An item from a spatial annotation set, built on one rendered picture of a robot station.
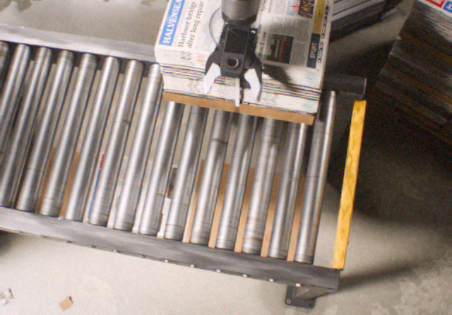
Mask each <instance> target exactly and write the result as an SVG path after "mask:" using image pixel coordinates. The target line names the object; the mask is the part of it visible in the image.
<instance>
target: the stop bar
mask: <svg viewBox="0 0 452 315"><path fill-rule="evenodd" d="M366 102H367V101H366V100H361V99H355V100H354V104H353V110H352V121H351V127H350V137H349V143H348V149H347V159H346V165H345V176H344V182H343V192H342V193H341V198H340V209H339V215H338V225H337V231H336V237H335V242H334V248H333V258H332V264H331V269H332V270H333V271H343V270H344V268H345V257H346V251H347V245H348V244H349V243H350V242H349V241H348V240H349V234H350V223H351V217H352V206H353V201H354V194H355V188H356V183H357V171H358V165H359V154H360V148H361V142H362V131H363V127H364V113H365V107H366Z"/></svg>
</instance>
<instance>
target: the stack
mask: <svg viewBox="0 0 452 315"><path fill-rule="evenodd" d="M402 31H403V32H406V33H407V34H409V35H412V36H414V37H416V38H417V39H419V40H421V41H423V42H425V43H427V44H429V45H431V46H433V47H436V49H438V50H439V51H441V52H443V53H445V54H447V55H449V56H451V57H452V0H414V1H413V3H412V5H411V8H410V12H409V14H408V16H407V17H406V19H405V22H404V23H403V26H402ZM386 64H388V65H389V66H392V67H393V68H395V69H398V70H400V71H402V72H403V73H405V74H407V75H409V76H411V77H413V78H416V79H417V80H419V81H420V82H421V83H423V84H425V85H428V86H429V87H431V88H433V89H435V90H438V91H439V92H440V93H442V94H444V95H446V96H447V97H449V98H451V99H452V65H450V64H447V63H446V62H445V61H444V60H442V59H440V58H438V57H436V56H434V55H433V54H430V53H429V52H427V51H425V50H423V49H421V48H419V47H418V46H416V45H414V44H412V43H410V42H409V41H407V40H405V39H403V38H401V37H399V36H398V37H397V38H396V40H395V42H394V44H393V48H392V50H391V52H390V54H389V56H388V58H387V61H386ZM377 80H378V81H377V82H376V84H375V85H374V87H373V88H374V89H375V90H377V91H379V92H380V93H383V94H384V95H386V96H388V97H391V98H393V100H395V101H396V102H399V103H400V104H402V105H404V106H406V107H408V108H410V109H411V110H412V111H414V112H416V113H417V114H419V115H421V116H422V117H424V118H426V119H428V120H429V121H431V122H432V123H434V124H436V125H437V126H441V125H443V126H442V128H443V129H445V130H447V131H448V132H449V133H452V106H451V105H449V104H448V103H447V102H445V101H443V100H441V99H439V98H437V97H435V96H433V95H431V94H429V93H428V92H427V91H425V90H423V89H421V88H419V87H417V86H416V85H413V84H411V83H410V82H408V81H406V80H405V79H403V78H401V77H399V76H397V75H394V74H393V73H392V72H390V71H388V70H386V69H384V68H382V70H381V72H380V73H379V77H378V79H377ZM366 101H367V102H366V108H368V109H371V110H373V111H374V112H375V113H377V114H379V115H380V116H382V117H384V118H385V119H388V120H390V121H392V122H393V123H394V124H396V125H398V126H399V127H401V128H403V129H405V130H407V131H409V132H411V133H412V134H413V135H415V136H417V137H418V138H421V139H422V140H424V141H426V142H428V143H430V144H431V145H432V146H434V147H436V148H438V149H439V150H442V151H443V152H445V153H447V154H449V155H450V156H452V147H451V146H449V145H447V143H450V145H452V139H451V138H449V137H448V136H445V135H443V134H442V133H440V132H439V129H440V128H438V129H437V130H436V129H435V128H433V127H431V126H429V125H428V124H425V123H423V122H421V121H420V120H419V119H417V118H416V117H414V116H412V115H410V114H408V113H407V112H404V111H403V110H402V109H400V108H398V107H396V106H395V105H392V104H391V103H390V102H387V101H385V100H384V99H383V98H381V97H379V96H378V95H375V94H373V93H371V92H370V93H369V95H368V97H367V99H366ZM400 116H402V117H403V118H406V119H408V120H410V122H412V123H413V124H416V125H417V126H419V127H421V128H423V129H424V130H426V131H429V132H430V133H431V134H433V135H435V136H437V137H438V138H440V139H442V140H444V141H445V142H447V143H444V142H443V141H441V140H439V139H438V138H436V137H434V136H432V135H430V134H429V133H427V132H426V131H423V130H422V129H420V128H418V127H416V126H415V125H413V124H411V123H410V122H408V121H407V120H405V119H403V118H401V117H400Z"/></svg>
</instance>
